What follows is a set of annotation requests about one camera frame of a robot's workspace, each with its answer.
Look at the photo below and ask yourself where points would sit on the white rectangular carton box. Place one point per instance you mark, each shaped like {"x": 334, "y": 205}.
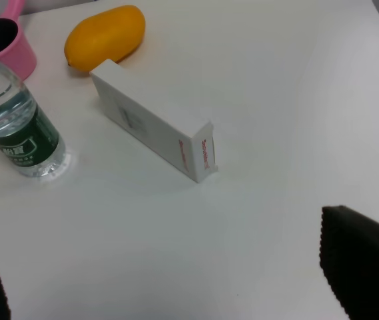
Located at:
{"x": 168, "y": 129}

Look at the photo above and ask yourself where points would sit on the yellow mango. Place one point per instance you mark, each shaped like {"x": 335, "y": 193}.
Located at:
{"x": 112, "y": 34}

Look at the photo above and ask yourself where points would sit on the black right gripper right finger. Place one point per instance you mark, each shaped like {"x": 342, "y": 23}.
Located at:
{"x": 349, "y": 258}

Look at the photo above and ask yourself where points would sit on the pink measuring scoop cup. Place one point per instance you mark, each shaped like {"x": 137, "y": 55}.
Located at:
{"x": 15, "y": 50}

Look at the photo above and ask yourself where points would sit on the clear water bottle green label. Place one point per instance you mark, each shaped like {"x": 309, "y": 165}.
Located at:
{"x": 28, "y": 139}

